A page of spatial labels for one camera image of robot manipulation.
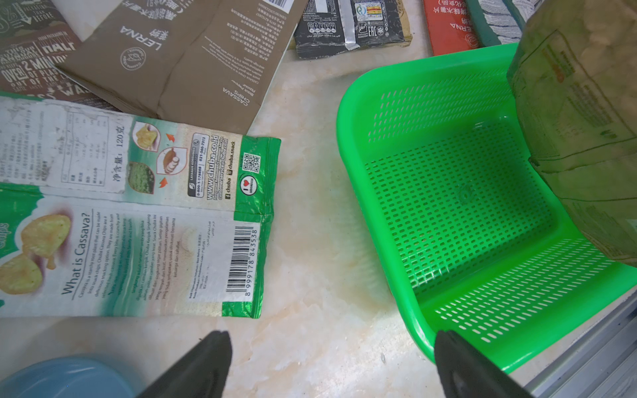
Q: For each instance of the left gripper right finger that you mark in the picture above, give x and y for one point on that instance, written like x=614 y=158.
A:
x=466 y=372

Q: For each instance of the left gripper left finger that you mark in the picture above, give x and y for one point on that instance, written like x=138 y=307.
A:
x=202 y=372

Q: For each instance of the yellow kettle chips bag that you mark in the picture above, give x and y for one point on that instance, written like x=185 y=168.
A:
x=574 y=83

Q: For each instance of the red Lerna chips bag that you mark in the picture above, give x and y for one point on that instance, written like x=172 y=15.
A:
x=449 y=26

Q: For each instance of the dark green Real chips bag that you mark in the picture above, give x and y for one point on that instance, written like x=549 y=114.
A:
x=499 y=22

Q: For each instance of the green plastic mesh basket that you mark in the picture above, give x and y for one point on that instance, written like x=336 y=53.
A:
x=470 y=239

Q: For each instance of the green Chuba cassava chips bag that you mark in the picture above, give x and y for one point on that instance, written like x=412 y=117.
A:
x=106 y=214

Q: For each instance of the blue bowl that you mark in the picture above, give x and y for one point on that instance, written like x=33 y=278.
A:
x=85 y=375

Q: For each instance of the brown Lerna cassava bag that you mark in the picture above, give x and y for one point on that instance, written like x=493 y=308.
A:
x=204 y=63

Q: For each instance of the black and yellow snack bag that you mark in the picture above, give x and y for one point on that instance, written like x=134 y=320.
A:
x=332 y=27

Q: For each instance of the dark brown snack bag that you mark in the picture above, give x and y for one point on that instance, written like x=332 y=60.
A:
x=35 y=38

